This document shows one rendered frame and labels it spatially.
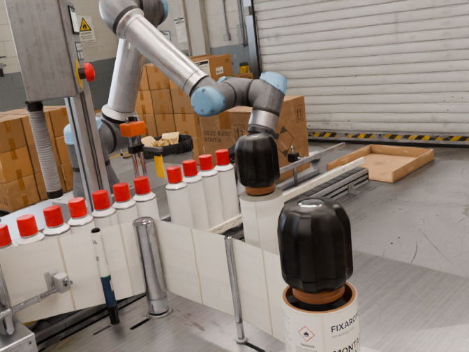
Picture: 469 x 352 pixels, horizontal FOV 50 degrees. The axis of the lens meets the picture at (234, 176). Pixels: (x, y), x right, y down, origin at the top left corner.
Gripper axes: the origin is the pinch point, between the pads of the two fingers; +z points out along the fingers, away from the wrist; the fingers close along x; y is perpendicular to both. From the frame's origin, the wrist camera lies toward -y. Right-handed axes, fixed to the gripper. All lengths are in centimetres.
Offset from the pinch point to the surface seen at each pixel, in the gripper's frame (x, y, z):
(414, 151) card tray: 79, 7, -37
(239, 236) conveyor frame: -2.5, 6.0, 8.7
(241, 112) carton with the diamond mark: 13.7, -21.2, -29.0
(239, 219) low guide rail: -2.6, 4.6, 4.6
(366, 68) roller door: 341, -196, -184
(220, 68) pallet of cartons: 234, -298, -144
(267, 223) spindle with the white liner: -23.5, 31.9, 4.0
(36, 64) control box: -60, -2, -14
